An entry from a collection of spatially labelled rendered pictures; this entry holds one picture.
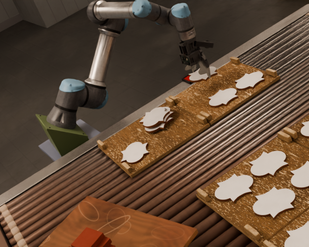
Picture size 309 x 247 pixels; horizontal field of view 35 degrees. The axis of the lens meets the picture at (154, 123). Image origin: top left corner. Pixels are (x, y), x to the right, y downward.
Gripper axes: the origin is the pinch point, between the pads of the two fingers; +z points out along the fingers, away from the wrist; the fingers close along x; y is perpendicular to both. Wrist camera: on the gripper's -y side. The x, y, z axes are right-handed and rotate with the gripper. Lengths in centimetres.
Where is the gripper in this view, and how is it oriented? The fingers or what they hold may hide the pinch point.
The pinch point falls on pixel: (202, 74)
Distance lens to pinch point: 234.8
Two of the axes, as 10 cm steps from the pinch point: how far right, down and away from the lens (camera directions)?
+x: 5.7, 2.7, -7.8
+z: 3.0, 8.2, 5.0
